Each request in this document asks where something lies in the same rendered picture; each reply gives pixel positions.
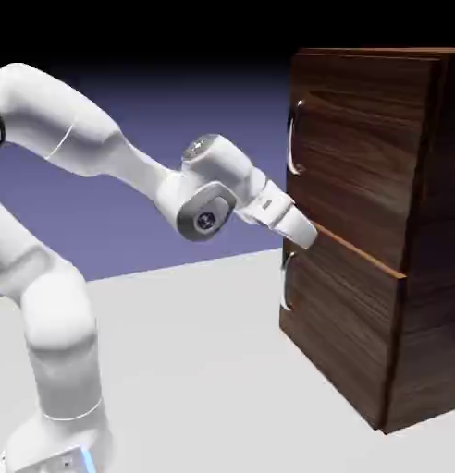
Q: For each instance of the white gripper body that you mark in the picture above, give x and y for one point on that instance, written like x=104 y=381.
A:
x=297 y=224

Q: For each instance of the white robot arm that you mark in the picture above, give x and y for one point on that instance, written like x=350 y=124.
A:
x=83 y=140

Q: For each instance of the large dark wood cabinet door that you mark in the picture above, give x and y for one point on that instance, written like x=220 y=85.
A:
x=360 y=159

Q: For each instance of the small dark wood cabinet door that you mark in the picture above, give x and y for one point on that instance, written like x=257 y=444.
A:
x=342 y=325

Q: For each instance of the dark wood cabinet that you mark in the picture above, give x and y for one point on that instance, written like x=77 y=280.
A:
x=427 y=258

